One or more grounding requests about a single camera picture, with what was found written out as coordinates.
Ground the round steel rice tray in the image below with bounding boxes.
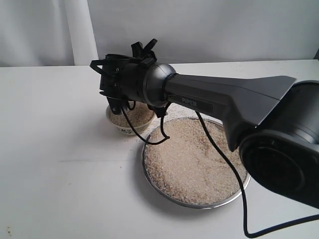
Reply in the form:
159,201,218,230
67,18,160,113
143,118,241,209

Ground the white backdrop curtain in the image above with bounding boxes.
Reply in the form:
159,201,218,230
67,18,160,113
0,0,319,67

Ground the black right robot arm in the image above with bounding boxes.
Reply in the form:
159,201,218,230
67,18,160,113
90,54,319,207

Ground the black camera cable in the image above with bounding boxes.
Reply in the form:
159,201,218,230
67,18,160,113
89,38,319,237

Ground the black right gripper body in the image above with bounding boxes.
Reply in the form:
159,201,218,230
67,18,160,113
100,54,152,102

